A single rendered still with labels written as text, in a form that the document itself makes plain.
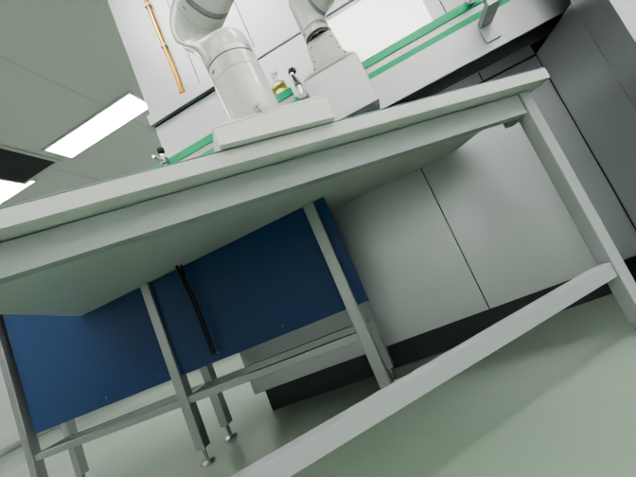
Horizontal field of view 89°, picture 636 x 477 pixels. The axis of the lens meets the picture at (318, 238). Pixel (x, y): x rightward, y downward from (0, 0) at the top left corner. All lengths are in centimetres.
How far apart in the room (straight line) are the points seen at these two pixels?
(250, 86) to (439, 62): 75
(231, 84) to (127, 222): 37
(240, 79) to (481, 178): 99
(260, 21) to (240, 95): 109
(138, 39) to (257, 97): 148
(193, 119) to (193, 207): 117
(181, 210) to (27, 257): 25
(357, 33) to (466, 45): 49
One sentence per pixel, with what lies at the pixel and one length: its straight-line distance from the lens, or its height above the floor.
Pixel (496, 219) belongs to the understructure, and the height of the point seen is 41.
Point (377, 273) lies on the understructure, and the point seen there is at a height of 39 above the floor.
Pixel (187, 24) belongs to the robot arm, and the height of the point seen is 113.
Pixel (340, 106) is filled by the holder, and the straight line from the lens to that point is 99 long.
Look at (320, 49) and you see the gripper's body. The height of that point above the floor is 109.
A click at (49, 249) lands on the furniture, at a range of 72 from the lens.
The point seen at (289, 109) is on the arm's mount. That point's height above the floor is 79.
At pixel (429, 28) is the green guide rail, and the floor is 111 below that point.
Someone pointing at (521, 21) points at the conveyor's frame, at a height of 97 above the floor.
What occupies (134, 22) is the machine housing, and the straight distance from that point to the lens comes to 227.
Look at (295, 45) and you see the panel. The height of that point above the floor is 145.
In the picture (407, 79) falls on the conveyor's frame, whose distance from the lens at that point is 131.
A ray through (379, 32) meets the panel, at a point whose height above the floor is 130.
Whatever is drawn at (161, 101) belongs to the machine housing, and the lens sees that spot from 196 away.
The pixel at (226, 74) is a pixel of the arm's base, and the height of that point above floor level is 94.
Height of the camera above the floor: 44
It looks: 8 degrees up
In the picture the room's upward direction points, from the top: 23 degrees counter-clockwise
